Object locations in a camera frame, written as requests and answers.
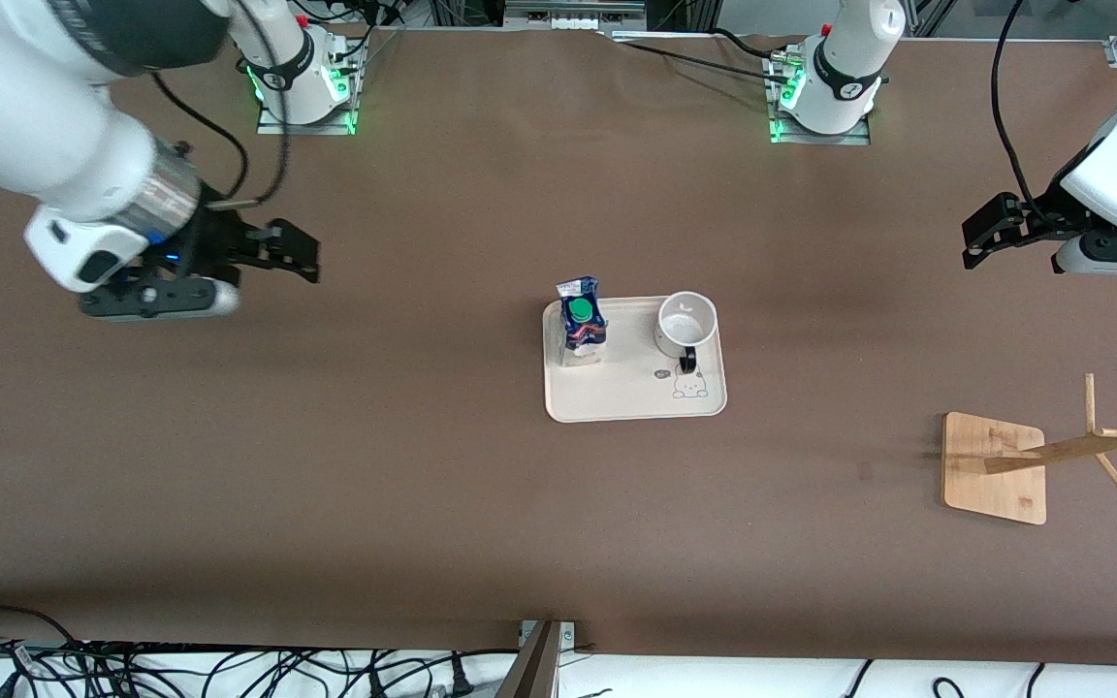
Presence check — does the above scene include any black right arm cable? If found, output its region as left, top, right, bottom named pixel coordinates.
left=209, top=0, right=290, bottom=209
left=146, top=70, right=251, bottom=200

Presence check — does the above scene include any wooden mug stand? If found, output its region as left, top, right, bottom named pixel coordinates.
left=942, top=373, right=1117, bottom=526

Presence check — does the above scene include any blue white milk carton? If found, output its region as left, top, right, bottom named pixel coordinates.
left=556, top=276, right=609, bottom=370

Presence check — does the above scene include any metal table bracket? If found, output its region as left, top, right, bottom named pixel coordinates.
left=498, top=619, right=579, bottom=698

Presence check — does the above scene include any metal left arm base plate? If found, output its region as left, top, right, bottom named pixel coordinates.
left=767, top=48, right=872, bottom=146

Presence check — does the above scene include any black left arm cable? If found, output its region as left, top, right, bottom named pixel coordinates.
left=989, top=0, right=1083, bottom=238

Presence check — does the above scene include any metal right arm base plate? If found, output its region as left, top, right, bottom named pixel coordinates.
left=256, top=39, right=358, bottom=137

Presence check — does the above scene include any cream rabbit print tray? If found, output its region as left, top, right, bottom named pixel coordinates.
left=543, top=295, right=728, bottom=424

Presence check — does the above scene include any black table cable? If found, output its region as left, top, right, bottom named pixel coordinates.
left=607, top=34, right=794, bottom=80

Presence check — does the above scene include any white smiley cup black handle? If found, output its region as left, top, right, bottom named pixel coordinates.
left=654, top=291, right=719, bottom=375

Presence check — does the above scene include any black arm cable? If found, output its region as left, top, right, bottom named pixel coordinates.
left=989, top=0, right=1083, bottom=238
left=209, top=0, right=290, bottom=209
left=146, top=70, right=251, bottom=200

